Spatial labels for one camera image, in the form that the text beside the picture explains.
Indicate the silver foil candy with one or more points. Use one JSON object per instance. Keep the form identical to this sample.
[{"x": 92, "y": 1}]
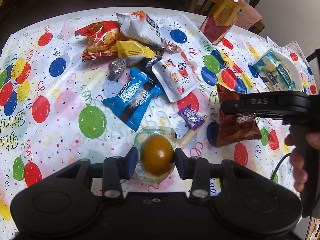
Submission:
[{"x": 116, "y": 68}]

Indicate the black sesame snack packet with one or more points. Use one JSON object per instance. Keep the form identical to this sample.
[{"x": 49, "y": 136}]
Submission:
[{"x": 147, "y": 63}]

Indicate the person's right hand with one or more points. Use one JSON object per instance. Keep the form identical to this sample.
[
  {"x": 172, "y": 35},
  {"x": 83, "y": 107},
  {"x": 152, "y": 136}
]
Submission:
[{"x": 297, "y": 161}]

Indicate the small clear snack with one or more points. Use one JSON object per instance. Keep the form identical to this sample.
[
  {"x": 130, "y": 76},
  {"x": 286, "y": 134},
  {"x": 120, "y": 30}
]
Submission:
[{"x": 172, "y": 47}]

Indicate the yellow snack packet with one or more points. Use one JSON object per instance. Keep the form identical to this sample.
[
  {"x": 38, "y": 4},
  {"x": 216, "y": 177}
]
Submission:
[{"x": 133, "y": 51}]

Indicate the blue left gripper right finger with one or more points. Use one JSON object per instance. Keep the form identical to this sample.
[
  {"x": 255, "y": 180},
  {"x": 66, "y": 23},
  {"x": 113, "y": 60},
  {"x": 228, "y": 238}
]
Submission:
[{"x": 185, "y": 165}]

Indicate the packaged braised egg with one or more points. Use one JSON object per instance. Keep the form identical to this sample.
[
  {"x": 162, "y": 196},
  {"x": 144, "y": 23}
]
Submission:
[{"x": 155, "y": 145}]

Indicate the white strawberry drink pouch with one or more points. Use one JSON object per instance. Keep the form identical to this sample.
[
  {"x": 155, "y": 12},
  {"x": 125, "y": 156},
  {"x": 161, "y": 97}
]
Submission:
[{"x": 176, "y": 76}]

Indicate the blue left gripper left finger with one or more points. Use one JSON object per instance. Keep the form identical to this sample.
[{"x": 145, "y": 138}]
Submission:
[{"x": 129, "y": 163}]

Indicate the purple candy wrapper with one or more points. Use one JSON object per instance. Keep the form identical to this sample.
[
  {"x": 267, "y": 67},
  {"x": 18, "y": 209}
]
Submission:
[{"x": 191, "y": 117}]

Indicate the brown foil snack packet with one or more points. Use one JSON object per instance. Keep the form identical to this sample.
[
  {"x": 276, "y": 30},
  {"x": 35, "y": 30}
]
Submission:
[{"x": 234, "y": 127}]

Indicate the white spicy strip bag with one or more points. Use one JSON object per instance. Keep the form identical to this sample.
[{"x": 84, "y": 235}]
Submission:
[{"x": 139, "y": 26}]

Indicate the blue chocolate wafer packet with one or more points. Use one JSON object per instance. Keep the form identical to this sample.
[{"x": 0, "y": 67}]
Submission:
[{"x": 132, "y": 101}]

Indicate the red rice cracker bag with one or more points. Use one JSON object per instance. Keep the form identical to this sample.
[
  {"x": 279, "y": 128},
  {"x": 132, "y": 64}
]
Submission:
[{"x": 102, "y": 37}]

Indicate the orange juice bottle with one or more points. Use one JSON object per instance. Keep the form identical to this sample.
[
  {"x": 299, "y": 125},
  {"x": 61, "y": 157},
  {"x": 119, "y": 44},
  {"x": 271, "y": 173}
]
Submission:
[{"x": 222, "y": 17}]

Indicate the balloon birthday tablecloth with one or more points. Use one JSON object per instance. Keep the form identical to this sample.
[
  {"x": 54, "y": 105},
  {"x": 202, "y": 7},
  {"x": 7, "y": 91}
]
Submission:
[{"x": 52, "y": 112}]

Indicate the blue soft tissue pack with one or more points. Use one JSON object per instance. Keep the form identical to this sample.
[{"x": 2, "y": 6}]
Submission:
[{"x": 278, "y": 72}]

